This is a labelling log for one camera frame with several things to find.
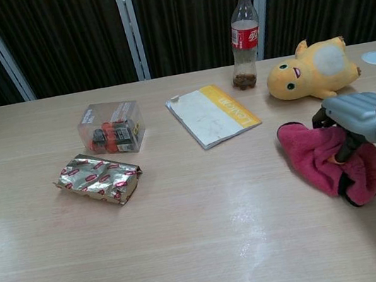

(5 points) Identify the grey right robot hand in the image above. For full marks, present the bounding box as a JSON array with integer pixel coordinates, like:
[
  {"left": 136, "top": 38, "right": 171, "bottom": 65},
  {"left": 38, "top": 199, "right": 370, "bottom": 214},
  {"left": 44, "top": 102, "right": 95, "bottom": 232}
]
[{"left": 307, "top": 88, "right": 376, "bottom": 168}]

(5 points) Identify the pink cloth with black trim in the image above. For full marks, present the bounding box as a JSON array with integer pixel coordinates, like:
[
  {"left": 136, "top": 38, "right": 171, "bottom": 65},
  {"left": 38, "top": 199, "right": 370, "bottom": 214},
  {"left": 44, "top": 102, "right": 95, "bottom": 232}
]
[{"left": 274, "top": 108, "right": 376, "bottom": 218}]

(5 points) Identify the yellow plush duck toy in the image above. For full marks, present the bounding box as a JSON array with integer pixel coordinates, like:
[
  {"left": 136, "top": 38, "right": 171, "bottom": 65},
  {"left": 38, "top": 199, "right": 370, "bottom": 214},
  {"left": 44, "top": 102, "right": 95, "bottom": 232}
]
[{"left": 260, "top": 31, "right": 366, "bottom": 109}]

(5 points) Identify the cola bottle with red cap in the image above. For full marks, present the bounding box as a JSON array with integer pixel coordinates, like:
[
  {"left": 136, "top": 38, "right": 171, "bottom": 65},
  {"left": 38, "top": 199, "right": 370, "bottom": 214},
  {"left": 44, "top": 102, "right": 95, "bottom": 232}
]
[{"left": 219, "top": 0, "right": 270, "bottom": 91}]

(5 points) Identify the white and yellow booklet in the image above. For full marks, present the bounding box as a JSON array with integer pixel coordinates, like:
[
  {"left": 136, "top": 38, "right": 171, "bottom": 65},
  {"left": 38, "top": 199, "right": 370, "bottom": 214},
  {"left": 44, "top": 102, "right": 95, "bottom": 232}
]
[{"left": 163, "top": 77, "right": 266, "bottom": 156}]

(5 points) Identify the clear plastic box with toys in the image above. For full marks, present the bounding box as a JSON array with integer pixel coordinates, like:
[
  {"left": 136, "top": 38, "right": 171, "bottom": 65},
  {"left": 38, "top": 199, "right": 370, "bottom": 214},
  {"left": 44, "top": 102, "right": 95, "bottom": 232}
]
[{"left": 73, "top": 95, "right": 150, "bottom": 162}]

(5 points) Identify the gold foil snack bag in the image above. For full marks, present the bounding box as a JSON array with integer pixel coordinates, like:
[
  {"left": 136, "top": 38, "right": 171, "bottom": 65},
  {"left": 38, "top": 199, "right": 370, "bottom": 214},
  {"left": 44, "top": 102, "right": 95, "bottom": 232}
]
[{"left": 48, "top": 144, "right": 147, "bottom": 216}]

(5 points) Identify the grey partition post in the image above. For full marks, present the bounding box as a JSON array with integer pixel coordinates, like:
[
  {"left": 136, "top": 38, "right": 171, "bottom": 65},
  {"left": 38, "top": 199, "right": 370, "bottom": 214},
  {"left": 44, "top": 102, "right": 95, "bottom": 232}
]
[
  {"left": 114, "top": 0, "right": 153, "bottom": 84},
  {"left": 247, "top": 0, "right": 284, "bottom": 62},
  {"left": 0, "top": 0, "right": 37, "bottom": 106}
]

